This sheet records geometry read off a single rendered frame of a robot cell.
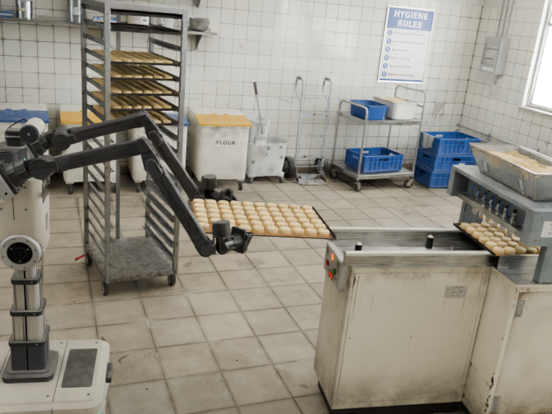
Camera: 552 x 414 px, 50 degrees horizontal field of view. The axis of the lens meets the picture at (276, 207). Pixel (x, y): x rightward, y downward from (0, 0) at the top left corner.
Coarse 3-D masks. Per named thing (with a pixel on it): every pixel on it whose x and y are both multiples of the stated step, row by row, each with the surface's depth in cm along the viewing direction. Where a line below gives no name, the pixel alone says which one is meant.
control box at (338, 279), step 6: (330, 246) 279; (336, 246) 279; (330, 252) 278; (336, 252) 273; (324, 258) 287; (330, 258) 278; (336, 258) 270; (342, 258) 267; (324, 264) 287; (330, 264) 278; (336, 264) 270; (342, 264) 263; (330, 270) 278; (336, 270) 270; (342, 270) 264; (336, 276) 269; (342, 276) 265; (336, 282) 269; (342, 282) 266; (342, 288) 267
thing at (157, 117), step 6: (96, 108) 387; (102, 108) 384; (102, 114) 373; (114, 114) 371; (120, 114) 372; (126, 114) 374; (150, 114) 388; (156, 114) 382; (156, 120) 365; (162, 120) 369; (168, 120) 368
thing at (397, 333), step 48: (336, 240) 287; (432, 240) 286; (336, 288) 278; (384, 288) 266; (432, 288) 271; (480, 288) 277; (336, 336) 277; (384, 336) 275; (432, 336) 281; (336, 384) 279; (384, 384) 285; (432, 384) 291
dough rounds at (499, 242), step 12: (468, 228) 296; (480, 228) 297; (492, 228) 299; (480, 240) 284; (492, 240) 284; (504, 240) 285; (516, 240) 286; (504, 252) 274; (516, 252) 276; (528, 252) 276
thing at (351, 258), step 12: (348, 252) 258; (360, 252) 259; (372, 252) 261; (384, 252) 262; (396, 252) 263; (408, 252) 264; (420, 252) 266; (432, 252) 267; (444, 252) 268; (456, 252) 270; (468, 252) 271; (480, 252) 272; (348, 264) 259; (360, 264) 260; (372, 264) 262; (384, 264) 263; (396, 264) 264; (408, 264) 266; (420, 264) 267; (432, 264) 268; (444, 264) 270; (456, 264) 271; (468, 264) 272; (480, 264) 274; (492, 264) 275
